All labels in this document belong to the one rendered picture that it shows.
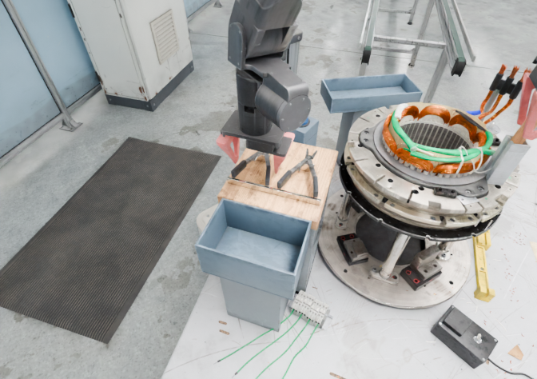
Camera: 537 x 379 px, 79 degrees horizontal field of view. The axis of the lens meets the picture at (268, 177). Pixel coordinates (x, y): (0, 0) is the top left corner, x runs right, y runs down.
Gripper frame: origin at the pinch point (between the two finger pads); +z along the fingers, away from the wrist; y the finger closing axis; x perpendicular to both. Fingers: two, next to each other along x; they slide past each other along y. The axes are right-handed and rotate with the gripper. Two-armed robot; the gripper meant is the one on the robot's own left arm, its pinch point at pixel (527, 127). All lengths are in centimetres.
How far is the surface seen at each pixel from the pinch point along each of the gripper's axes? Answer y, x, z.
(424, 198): -8.6, 10.0, 13.0
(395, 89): 40.7, 17.6, 17.0
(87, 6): 125, 218, 53
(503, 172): -0.8, -1.1, 8.3
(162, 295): 3, 85, 129
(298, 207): -15.5, 29.5, 18.4
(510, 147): -1.5, 0.9, 3.3
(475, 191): -4.4, 2.3, 11.4
